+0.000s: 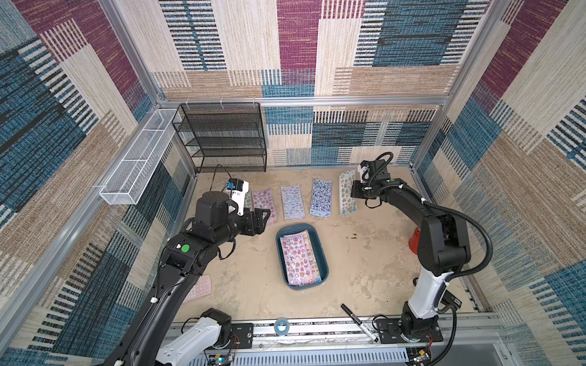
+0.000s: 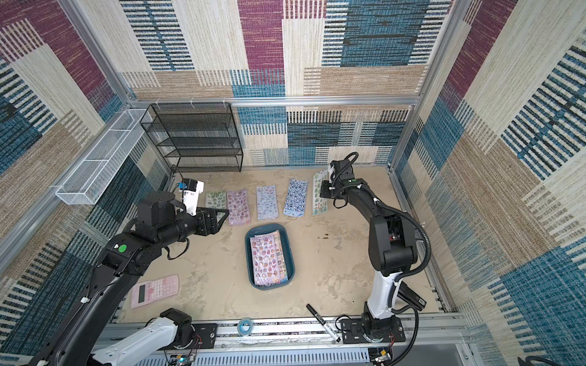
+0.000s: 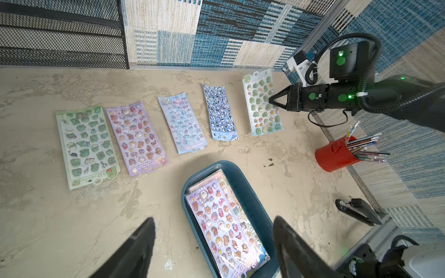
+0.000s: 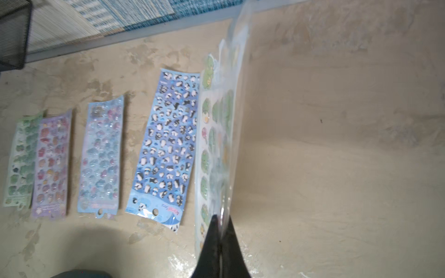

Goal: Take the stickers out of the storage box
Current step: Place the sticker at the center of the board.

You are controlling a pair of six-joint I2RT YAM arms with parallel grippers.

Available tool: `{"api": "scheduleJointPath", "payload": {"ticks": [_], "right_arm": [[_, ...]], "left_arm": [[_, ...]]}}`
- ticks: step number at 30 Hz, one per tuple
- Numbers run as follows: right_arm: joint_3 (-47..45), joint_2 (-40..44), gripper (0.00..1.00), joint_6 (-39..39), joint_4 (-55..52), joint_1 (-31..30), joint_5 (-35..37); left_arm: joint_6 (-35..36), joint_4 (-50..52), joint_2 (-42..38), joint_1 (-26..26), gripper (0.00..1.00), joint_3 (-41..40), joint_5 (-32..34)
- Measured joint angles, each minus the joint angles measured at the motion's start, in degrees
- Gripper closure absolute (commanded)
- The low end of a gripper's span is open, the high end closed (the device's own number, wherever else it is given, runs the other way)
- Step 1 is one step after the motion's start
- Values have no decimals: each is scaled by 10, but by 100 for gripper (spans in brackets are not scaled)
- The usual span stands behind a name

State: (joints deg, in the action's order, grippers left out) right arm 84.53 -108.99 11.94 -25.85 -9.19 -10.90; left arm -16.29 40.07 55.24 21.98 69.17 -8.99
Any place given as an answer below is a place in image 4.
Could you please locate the white green frog sticker sheet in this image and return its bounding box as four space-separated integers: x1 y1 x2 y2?
195 1 257 257

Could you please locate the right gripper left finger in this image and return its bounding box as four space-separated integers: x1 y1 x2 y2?
191 215 220 278

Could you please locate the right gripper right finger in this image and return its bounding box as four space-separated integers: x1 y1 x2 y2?
220 218 251 278

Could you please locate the light blue sticker sheet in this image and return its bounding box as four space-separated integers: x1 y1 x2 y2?
77 96 125 218

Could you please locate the teal plastic storage box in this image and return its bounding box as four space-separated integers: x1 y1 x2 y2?
51 269 112 278

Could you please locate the black wire mesh shelf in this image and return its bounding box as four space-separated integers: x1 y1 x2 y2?
0 0 33 72

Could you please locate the penguin sticker sheet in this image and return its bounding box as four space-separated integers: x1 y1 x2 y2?
125 69 200 232

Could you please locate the pink purple sticker sheet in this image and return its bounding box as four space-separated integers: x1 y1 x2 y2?
31 110 73 219

